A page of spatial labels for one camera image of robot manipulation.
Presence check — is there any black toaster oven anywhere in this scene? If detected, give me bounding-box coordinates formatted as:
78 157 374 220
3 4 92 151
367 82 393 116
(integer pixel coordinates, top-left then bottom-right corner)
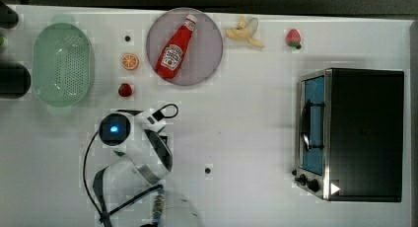
292 68 404 202

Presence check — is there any black cylinder cup upper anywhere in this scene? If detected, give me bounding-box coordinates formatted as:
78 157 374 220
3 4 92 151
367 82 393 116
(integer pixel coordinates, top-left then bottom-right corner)
0 2 19 29

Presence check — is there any large red strawberry toy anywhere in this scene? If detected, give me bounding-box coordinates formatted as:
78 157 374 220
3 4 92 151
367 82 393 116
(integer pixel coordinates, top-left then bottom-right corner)
286 29 302 49

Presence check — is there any orange slice toy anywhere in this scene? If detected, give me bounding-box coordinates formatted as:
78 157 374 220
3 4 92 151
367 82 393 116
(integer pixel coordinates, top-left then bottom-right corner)
121 53 139 70

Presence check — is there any green colander basket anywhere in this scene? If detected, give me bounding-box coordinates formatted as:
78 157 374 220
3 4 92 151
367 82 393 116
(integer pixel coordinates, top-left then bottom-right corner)
33 23 94 108

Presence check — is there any green cylinder object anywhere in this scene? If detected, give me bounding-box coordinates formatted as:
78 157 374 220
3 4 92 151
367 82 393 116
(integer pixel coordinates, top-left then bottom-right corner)
0 36 5 46

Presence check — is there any black cylinder cup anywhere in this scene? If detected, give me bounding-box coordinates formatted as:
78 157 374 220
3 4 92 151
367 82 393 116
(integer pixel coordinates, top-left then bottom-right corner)
0 2 19 29
0 62 32 99

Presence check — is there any grey plate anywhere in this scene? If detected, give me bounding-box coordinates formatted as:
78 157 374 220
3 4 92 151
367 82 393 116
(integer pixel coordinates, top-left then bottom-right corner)
146 8 223 86

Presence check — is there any small red strawberry toy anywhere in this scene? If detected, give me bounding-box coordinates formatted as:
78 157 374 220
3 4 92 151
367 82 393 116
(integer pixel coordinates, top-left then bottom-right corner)
118 83 133 97

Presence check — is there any peeled banana toy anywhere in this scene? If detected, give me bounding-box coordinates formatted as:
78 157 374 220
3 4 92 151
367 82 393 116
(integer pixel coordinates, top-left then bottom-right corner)
226 16 264 48

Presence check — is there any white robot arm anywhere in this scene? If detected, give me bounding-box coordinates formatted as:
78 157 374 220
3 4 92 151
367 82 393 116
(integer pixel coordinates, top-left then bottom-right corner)
93 109 204 227

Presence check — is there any red ketchup bottle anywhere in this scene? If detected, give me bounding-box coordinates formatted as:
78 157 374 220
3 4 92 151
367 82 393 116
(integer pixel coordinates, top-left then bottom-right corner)
156 14 197 79

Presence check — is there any black cylinder cup lower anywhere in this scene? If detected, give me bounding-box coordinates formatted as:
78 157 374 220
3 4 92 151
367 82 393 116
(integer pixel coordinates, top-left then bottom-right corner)
0 62 32 99

